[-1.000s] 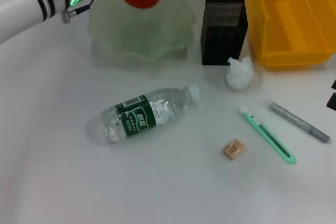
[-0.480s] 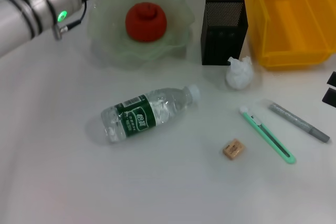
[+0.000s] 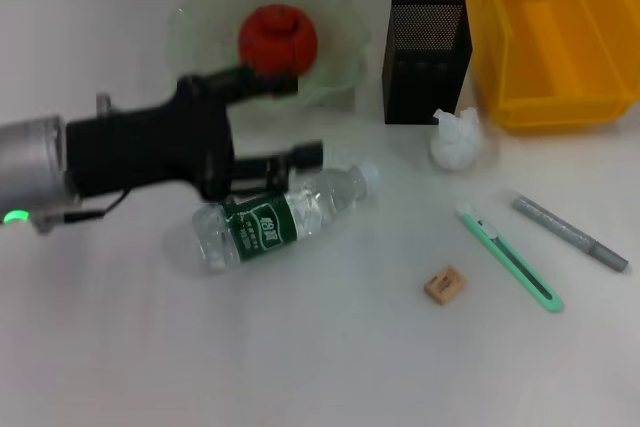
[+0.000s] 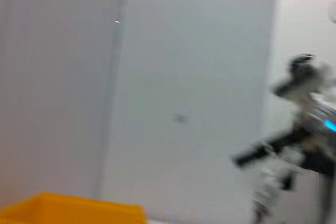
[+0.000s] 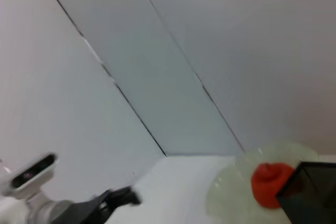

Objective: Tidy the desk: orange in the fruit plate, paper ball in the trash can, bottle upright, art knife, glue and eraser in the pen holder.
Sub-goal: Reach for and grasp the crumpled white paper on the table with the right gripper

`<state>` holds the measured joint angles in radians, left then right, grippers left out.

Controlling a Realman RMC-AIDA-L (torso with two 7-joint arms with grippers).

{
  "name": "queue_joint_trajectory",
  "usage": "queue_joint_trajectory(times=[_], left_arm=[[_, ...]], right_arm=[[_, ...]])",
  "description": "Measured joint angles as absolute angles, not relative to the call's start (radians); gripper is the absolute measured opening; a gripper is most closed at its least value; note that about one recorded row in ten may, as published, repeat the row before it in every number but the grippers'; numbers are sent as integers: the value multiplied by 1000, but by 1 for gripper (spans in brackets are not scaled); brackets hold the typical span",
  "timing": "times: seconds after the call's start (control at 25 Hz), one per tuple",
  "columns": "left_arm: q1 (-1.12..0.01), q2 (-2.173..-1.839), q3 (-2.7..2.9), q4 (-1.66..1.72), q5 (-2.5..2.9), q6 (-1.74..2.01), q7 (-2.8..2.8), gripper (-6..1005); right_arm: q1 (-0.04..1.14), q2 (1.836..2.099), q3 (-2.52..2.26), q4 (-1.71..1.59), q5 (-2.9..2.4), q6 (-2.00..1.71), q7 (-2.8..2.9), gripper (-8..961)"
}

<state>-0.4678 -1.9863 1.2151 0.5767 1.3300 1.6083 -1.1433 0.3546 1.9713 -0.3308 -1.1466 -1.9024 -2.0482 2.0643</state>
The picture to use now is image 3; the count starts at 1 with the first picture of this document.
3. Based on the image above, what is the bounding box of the black mesh pen holder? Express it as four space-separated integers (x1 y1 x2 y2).
381 0 474 126

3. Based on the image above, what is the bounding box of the mint green utility knife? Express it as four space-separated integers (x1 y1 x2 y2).
455 201 565 314

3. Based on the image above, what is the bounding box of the white paper ball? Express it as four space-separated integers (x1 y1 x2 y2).
429 107 486 173

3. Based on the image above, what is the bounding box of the grey marker pen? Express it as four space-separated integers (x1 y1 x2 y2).
510 195 630 274

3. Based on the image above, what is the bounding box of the small tan eraser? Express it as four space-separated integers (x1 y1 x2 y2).
422 264 467 307

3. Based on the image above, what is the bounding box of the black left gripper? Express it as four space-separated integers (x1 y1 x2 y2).
64 64 325 202

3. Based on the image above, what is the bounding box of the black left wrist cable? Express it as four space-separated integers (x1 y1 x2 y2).
64 190 127 224

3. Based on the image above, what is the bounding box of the yellow plastic bin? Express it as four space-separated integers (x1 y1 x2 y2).
459 0 640 136

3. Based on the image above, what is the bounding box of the green glass fruit plate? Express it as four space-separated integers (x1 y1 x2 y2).
166 0 374 129

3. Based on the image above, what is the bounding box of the clear green-label water bottle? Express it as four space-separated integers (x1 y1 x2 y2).
192 144 384 276

